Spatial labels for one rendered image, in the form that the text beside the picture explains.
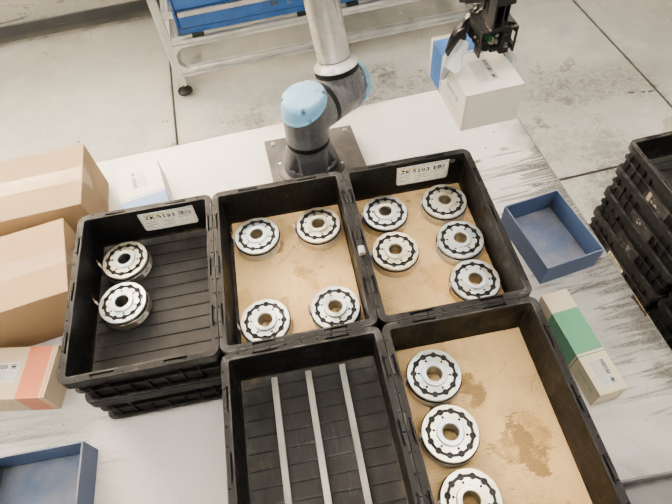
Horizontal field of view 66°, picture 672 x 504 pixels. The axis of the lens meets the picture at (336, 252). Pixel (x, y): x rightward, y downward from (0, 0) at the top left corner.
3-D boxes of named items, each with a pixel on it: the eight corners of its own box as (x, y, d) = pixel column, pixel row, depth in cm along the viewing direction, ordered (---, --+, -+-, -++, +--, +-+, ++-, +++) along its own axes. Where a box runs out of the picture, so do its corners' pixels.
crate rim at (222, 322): (213, 199, 120) (211, 193, 118) (341, 177, 122) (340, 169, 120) (223, 359, 98) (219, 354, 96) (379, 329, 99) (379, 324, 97)
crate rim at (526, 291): (341, 176, 122) (341, 169, 120) (466, 154, 123) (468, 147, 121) (379, 329, 99) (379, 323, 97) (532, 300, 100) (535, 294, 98)
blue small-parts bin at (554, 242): (498, 223, 137) (504, 206, 131) (550, 206, 138) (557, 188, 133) (540, 284, 125) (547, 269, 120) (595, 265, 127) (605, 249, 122)
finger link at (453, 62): (439, 89, 104) (470, 50, 98) (429, 71, 107) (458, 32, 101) (450, 93, 105) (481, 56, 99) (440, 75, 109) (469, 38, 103)
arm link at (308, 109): (275, 138, 139) (267, 95, 128) (311, 113, 145) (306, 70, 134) (307, 157, 133) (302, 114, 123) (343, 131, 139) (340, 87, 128)
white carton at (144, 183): (181, 228, 143) (170, 207, 135) (138, 243, 141) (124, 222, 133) (167, 178, 154) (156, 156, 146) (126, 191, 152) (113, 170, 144)
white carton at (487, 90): (428, 73, 119) (431, 37, 112) (478, 62, 120) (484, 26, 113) (460, 131, 108) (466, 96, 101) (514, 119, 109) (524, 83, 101)
